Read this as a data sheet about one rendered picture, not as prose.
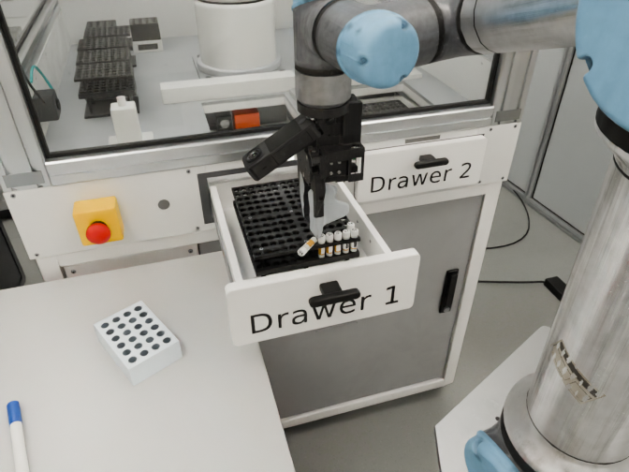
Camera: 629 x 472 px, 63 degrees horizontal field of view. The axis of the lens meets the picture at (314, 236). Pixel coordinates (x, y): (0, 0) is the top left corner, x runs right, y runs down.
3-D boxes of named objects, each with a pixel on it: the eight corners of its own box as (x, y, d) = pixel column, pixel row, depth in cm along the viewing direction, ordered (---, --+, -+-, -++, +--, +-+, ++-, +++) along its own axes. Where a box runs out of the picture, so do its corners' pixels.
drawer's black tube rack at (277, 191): (358, 268, 88) (360, 237, 84) (256, 287, 84) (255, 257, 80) (319, 201, 105) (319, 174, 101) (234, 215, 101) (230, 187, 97)
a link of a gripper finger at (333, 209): (353, 240, 79) (352, 184, 74) (315, 247, 77) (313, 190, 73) (345, 231, 81) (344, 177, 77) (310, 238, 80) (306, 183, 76)
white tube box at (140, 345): (182, 357, 82) (179, 340, 79) (133, 386, 77) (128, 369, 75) (145, 316, 89) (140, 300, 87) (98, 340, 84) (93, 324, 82)
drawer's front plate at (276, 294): (413, 307, 82) (421, 253, 76) (233, 347, 76) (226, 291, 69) (408, 300, 84) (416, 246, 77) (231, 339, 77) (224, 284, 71)
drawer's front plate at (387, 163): (478, 183, 115) (488, 138, 108) (357, 203, 108) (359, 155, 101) (474, 179, 116) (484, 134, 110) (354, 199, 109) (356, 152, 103)
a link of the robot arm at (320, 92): (303, 80, 63) (286, 61, 70) (303, 114, 66) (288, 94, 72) (360, 73, 65) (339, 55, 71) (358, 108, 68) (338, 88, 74)
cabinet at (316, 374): (457, 395, 166) (513, 180, 119) (125, 486, 142) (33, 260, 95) (354, 232, 240) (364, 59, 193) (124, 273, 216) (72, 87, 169)
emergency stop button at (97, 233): (112, 243, 90) (108, 225, 88) (88, 248, 89) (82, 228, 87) (113, 234, 92) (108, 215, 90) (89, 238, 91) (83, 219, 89)
